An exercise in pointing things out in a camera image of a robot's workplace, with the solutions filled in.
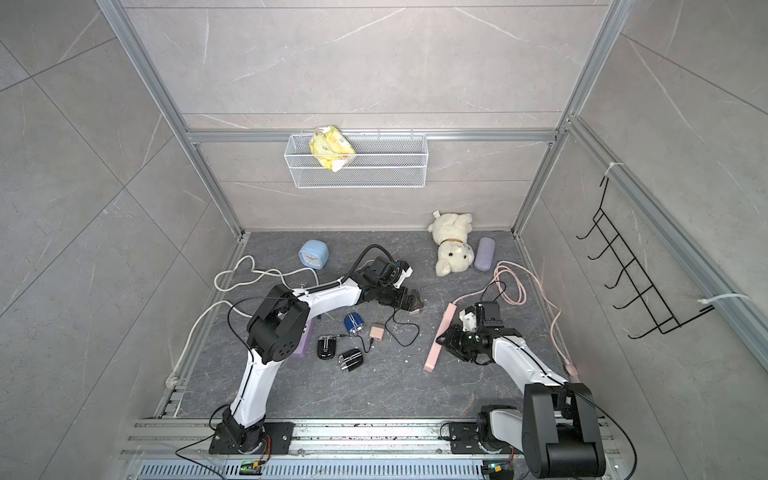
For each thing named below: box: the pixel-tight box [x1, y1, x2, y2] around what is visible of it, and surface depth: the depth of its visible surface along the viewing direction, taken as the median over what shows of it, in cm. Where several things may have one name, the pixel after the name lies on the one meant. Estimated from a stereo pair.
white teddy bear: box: [427, 211, 475, 277], surface depth 109 cm
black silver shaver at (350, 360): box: [338, 348, 363, 372], surface depth 85 cm
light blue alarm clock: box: [298, 240, 329, 269], surface depth 106 cm
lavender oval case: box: [474, 236, 496, 271], surface depth 112 cm
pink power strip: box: [424, 302, 457, 373], surface depth 87 cm
